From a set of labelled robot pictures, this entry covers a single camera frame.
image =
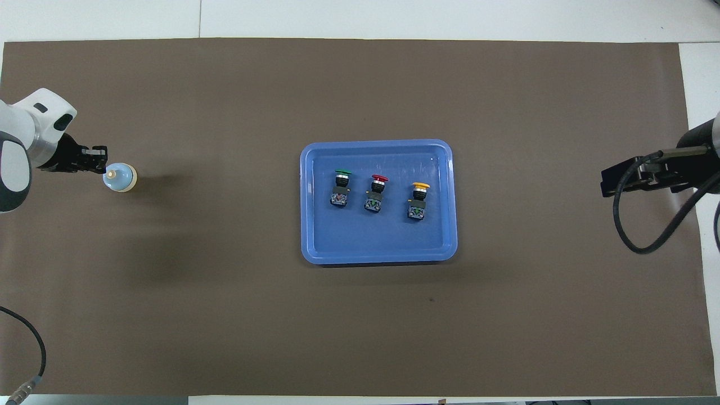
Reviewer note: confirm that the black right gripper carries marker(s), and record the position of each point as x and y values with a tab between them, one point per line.
694	169

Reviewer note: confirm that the red push button switch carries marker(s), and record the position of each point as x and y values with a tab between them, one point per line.
375	196

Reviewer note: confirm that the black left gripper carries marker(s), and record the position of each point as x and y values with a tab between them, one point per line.
67	157

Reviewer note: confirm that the yellow push button switch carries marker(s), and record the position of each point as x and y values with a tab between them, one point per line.
418	202

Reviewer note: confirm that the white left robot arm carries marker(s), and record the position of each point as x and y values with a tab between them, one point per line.
17	169

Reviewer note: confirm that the brown table mat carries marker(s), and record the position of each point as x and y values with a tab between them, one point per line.
225	315

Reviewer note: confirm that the green push button switch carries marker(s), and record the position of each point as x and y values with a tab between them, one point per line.
340	191

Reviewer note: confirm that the blue plastic tray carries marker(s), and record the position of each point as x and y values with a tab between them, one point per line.
379	242

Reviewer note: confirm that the light blue call bell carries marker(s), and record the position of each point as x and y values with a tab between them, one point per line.
121	179

